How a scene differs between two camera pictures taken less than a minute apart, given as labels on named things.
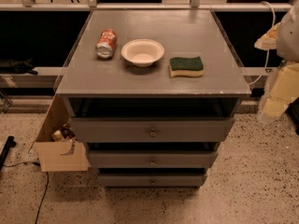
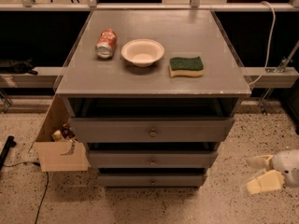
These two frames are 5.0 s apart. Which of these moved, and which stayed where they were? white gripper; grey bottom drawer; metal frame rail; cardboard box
Moved: white gripper
Stayed: grey bottom drawer; metal frame rail; cardboard box
